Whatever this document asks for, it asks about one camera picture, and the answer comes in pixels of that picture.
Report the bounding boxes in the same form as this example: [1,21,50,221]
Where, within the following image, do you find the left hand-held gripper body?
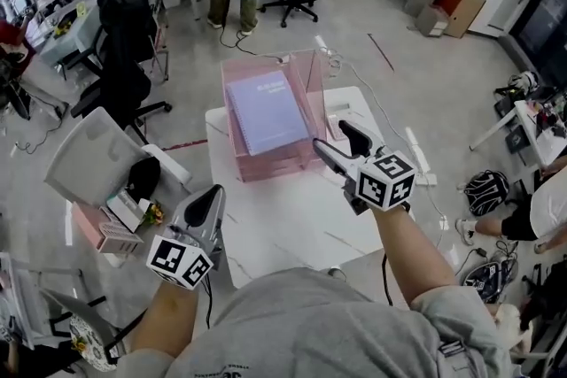
[145,207,226,291]

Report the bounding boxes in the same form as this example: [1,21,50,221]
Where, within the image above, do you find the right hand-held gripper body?
[340,144,418,216]

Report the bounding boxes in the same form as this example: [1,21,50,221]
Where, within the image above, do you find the pink desk organizer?
[219,48,330,185]

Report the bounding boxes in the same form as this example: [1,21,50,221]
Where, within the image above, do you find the purple spiral notebook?
[224,70,312,158]

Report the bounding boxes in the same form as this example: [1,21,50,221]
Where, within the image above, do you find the person's right forearm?
[369,201,458,312]

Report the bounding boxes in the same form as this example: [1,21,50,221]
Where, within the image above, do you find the person's left forearm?
[127,278,201,365]

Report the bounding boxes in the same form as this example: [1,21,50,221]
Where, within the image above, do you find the white side desk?
[468,97,567,174]

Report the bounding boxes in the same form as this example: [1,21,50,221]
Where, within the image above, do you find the yellow flower bunch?
[141,201,166,228]

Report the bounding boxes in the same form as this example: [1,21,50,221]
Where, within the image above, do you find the white flat box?
[324,100,369,143]

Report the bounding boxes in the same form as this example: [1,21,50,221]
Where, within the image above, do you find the white power strip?
[404,126,439,187]

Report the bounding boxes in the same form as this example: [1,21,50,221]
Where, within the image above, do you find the black cap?
[125,156,162,198]

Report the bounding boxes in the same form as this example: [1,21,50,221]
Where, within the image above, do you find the white small box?
[105,189,154,234]

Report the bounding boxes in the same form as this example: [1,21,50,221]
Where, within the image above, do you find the pink slotted file box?
[70,201,146,256]

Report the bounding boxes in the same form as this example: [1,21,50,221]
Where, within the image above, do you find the black patterned backpack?
[461,258,518,305]
[462,169,511,218]

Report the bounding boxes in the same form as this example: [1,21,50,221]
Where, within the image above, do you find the grey mesh white chair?
[43,105,193,269]

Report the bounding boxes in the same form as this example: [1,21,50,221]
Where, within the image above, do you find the floral round chair seat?
[66,312,120,374]

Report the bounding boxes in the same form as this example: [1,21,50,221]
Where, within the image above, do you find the person's grey shirt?
[163,266,517,378]

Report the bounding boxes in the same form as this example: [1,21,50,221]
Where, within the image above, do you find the black mesh office chair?
[69,0,174,146]

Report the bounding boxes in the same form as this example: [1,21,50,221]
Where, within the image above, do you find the cardboard box with red panel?
[415,0,487,41]

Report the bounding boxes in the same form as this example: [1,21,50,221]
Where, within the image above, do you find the table with pale blue cloth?
[25,2,110,79]

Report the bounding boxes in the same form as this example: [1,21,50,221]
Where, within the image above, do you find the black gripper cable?
[199,277,217,329]
[379,251,396,307]

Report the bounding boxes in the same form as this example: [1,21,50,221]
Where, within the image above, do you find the black wall screen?
[508,0,567,74]

